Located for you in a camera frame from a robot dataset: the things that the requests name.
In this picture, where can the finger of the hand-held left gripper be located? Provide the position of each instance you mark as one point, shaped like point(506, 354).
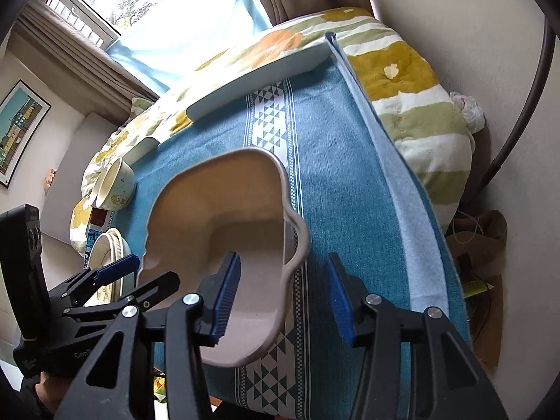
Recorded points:
point(118, 267)
point(153, 288)

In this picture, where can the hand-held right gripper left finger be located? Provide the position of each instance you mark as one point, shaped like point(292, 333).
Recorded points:
point(227, 288)

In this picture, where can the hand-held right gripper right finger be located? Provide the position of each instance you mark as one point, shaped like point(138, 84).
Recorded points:
point(341, 302)

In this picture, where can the yellow bear print plate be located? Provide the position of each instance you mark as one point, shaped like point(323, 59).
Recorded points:
point(103, 293)

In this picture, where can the pink heart-shaped bowl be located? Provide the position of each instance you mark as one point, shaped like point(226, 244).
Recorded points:
point(232, 210)

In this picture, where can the cream bowl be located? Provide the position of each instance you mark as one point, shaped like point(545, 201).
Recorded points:
point(120, 186)

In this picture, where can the person's left hand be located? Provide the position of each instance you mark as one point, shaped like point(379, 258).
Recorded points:
point(57, 389)

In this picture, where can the small figure ornament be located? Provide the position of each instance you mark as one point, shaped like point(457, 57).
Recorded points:
point(50, 179)

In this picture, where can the grey headboard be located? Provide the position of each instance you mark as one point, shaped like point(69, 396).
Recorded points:
point(65, 175)

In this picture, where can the blue patterned tablecloth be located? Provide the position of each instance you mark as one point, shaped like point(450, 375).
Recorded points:
point(341, 162)

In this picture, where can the brown paper bag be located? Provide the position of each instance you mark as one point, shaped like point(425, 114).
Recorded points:
point(485, 245)

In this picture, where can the green pillow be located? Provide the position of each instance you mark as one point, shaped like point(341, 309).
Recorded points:
point(142, 106)

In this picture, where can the white folding table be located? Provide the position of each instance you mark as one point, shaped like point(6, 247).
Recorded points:
point(271, 76)

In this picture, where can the light blue window cloth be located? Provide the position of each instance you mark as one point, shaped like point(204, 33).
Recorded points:
point(175, 48)

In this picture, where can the floral striped blanket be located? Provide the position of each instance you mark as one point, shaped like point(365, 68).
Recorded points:
point(407, 83)

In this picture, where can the white plastic bag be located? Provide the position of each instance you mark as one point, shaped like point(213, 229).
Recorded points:
point(470, 111)

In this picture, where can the black curved lamp stand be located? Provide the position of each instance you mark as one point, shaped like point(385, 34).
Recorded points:
point(525, 109)

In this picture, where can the framed wall poster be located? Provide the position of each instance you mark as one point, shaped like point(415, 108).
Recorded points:
point(19, 135)

